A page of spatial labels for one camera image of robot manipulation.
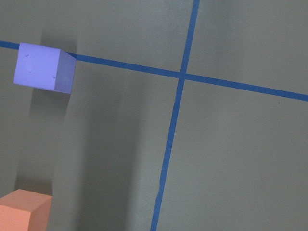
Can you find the blue tape line lengthwise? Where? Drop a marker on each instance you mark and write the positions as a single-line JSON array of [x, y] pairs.
[[174, 116]]

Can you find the blue tape line crosswise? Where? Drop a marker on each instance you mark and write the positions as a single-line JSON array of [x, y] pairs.
[[191, 77]]

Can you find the orange foam block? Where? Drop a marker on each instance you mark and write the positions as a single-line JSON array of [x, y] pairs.
[[24, 210]]

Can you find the purple foam block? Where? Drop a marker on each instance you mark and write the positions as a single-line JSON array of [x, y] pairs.
[[45, 68]]

